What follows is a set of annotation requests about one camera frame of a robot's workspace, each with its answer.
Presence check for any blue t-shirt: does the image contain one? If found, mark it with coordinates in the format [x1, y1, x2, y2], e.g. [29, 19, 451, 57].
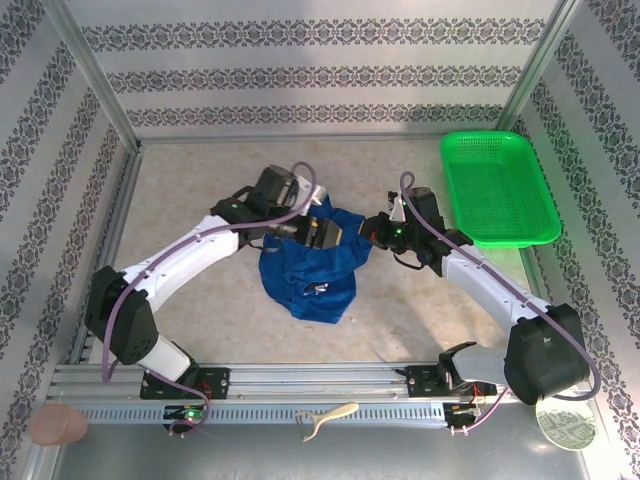
[258, 194, 374, 326]

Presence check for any green plastic mesh basket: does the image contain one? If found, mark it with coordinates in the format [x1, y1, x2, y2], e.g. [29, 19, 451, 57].
[438, 130, 562, 249]

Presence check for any cream plastic peeler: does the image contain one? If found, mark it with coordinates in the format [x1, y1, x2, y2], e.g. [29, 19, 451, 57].
[295, 402, 360, 442]

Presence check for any small circuit board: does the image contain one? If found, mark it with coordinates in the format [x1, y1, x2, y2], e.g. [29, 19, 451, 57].
[443, 403, 484, 426]
[163, 405, 207, 426]

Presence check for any round green patterned plate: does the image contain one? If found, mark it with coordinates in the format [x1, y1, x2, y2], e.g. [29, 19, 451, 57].
[534, 397, 599, 452]

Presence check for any pink translucent cup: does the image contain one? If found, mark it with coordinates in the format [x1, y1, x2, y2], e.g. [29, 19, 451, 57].
[29, 403, 90, 446]

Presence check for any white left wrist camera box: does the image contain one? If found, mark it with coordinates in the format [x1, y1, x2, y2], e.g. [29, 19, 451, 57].
[298, 177, 329, 217]

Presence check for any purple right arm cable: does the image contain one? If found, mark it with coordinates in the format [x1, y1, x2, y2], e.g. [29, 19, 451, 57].
[399, 171, 601, 436]

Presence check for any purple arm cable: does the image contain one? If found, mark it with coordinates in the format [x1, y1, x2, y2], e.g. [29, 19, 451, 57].
[399, 171, 601, 436]
[101, 162, 317, 436]

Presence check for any aluminium mounting rail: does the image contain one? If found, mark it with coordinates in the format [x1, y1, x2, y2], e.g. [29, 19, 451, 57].
[47, 362, 586, 401]

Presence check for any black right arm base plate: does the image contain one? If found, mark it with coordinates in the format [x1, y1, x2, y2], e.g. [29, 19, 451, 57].
[399, 364, 499, 399]

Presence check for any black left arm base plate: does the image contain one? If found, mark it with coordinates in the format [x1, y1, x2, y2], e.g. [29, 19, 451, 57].
[139, 367, 231, 401]

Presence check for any grey slotted cable duct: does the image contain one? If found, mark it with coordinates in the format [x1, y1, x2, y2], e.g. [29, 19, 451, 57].
[79, 402, 446, 426]

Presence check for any aluminium frame post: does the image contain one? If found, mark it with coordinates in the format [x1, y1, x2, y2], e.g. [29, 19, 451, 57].
[489, 0, 585, 150]
[42, 0, 144, 151]

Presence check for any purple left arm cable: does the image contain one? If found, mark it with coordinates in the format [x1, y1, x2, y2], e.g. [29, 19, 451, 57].
[101, 162, 317, 436]

